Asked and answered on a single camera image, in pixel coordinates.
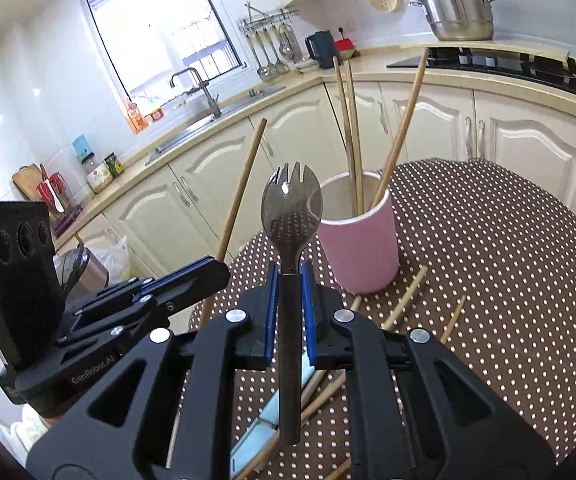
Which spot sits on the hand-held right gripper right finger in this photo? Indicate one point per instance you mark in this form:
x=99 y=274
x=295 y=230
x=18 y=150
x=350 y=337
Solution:
x=309 y=310

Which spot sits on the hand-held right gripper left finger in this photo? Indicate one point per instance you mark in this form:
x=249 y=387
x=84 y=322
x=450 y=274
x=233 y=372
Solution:
x=270 y=310

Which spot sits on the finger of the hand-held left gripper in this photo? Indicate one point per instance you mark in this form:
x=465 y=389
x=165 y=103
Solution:
x=183 y=297
x=203 y=265

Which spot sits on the pink utensil cup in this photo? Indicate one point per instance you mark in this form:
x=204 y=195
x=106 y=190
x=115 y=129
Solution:
x=363 y=250

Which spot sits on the single brown chopstick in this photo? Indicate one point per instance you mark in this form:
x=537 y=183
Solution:
x=242 y=185

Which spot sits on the bunch of wooden chopsticks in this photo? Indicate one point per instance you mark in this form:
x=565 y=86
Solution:
x=400 y=130

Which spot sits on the steel pedal bin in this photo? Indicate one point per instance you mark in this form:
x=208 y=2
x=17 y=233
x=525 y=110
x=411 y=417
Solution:
x=85 y=275

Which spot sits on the white plastic bag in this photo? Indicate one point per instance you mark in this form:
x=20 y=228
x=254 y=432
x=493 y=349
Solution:
x=115 y=260

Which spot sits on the white spatula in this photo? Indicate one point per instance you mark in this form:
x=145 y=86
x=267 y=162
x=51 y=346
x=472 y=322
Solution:
x=54 y=195

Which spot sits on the wooden cutting board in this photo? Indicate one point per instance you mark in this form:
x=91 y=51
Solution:
x=25 y=182

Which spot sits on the small green bottle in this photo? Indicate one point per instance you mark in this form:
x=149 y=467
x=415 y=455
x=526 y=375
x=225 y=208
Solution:
x=114 y=165

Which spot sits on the steel double sink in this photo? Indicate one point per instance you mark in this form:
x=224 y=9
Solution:
x=198 y=127

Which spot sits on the blue carton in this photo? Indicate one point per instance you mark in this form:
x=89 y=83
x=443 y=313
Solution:
x=82 y=147

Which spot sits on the small red jar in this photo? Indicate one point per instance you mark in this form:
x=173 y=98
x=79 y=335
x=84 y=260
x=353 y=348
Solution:
x=155 y=115

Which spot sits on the steel kitchen faucet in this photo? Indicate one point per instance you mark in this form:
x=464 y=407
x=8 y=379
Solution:
x=213 y=105

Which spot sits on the orange detergent bottle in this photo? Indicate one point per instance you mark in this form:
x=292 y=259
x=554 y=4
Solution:
x=137 y=117

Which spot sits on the steel ladle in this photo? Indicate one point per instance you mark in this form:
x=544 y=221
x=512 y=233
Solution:
x=263 y=72

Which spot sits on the steel spatula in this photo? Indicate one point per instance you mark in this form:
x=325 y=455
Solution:
x=274 y=67
x=282 y=66

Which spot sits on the white dishes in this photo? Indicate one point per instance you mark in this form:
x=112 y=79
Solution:
x=305 y=64

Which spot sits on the steel skimmer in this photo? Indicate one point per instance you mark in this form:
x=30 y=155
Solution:
x=286 y=49

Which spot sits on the black electric kettle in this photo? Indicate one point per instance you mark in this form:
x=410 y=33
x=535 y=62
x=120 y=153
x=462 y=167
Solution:
x=324 y=50

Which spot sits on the sliding window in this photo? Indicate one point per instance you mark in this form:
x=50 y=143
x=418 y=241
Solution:
x=168 y=20

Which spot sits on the red container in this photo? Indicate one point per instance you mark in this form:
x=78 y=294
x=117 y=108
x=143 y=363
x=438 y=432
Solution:
x=346 y=49

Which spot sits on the cream base cabinets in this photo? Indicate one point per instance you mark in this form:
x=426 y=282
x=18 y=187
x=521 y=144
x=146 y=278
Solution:
x=518 y=135

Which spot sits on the black glass gas stove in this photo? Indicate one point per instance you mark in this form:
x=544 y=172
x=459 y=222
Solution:
x=518 y=72

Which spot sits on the stainless steel steamer pot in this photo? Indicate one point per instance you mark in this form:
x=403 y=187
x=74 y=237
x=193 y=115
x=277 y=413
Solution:
x=460 y=15

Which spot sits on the metal wall utensil rack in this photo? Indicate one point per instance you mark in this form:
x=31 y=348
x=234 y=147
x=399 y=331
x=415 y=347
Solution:
x=268 y=17

